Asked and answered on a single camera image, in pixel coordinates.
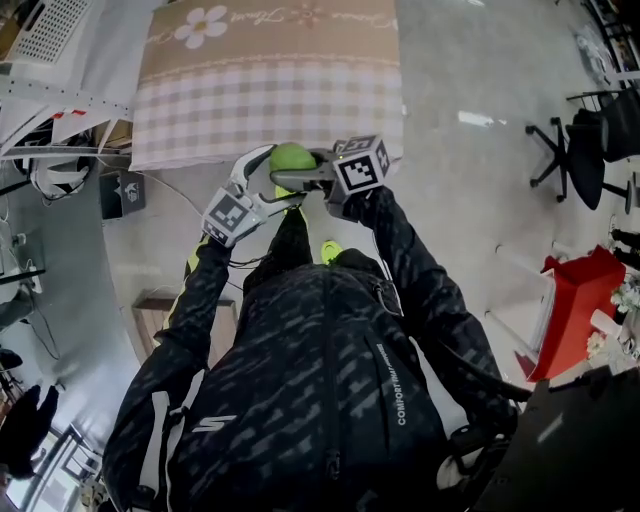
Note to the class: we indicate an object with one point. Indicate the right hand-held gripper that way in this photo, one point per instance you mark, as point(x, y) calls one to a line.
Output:
point(360, 170)

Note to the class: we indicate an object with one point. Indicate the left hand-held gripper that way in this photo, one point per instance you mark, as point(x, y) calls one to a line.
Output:
point(227, 215)

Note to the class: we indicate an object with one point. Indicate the green ball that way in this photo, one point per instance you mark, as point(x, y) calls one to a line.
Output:
point(292, 159)

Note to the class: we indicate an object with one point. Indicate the person's right forearm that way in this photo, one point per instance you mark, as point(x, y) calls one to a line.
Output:
point(405, 260)

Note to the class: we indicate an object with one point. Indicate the person's left forearm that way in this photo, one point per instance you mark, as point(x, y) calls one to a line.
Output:
point(200, 290)

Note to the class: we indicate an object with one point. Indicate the person's left yellow shoe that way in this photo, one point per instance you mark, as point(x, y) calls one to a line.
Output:
point(282, 192)

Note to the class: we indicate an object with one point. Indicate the person's yellow shoe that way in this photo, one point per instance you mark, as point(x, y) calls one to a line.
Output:
point(282, 192)
point(330, 251)

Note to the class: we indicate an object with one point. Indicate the person's left leg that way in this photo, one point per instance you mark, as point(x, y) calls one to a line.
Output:
point(290, 245)

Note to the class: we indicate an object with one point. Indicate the person's leg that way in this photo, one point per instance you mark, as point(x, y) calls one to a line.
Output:
point(290, 245)
point(360, 270)

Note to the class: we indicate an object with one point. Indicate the person's right yellow shoe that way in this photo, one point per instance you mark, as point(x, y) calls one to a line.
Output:
point(330, 251)

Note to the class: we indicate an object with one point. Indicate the person's right leg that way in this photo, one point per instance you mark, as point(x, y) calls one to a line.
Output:
point(360, 270)

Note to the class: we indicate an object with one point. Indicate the wooden low stool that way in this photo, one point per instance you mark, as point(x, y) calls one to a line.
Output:
point(150, 320)

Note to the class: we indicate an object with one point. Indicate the person's dark patterned jacket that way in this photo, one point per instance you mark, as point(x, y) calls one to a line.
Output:
point(300, 400)

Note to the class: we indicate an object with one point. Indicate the white metal shelf rack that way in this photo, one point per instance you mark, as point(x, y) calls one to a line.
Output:
point(50, 94)

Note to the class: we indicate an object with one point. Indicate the white power strip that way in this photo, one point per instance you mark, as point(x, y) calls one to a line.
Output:
point(36, 280)

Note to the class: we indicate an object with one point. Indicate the white perforated crate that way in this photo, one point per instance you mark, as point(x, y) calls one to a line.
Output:
point(45, 30)

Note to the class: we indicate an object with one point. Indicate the black office chair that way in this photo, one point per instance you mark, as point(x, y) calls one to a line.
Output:
point(585, 160)

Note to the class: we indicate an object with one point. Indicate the black metal rack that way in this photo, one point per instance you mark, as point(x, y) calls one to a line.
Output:
point(620, 45)

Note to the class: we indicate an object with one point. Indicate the black panel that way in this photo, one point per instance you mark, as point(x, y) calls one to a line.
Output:
point(575, 450)

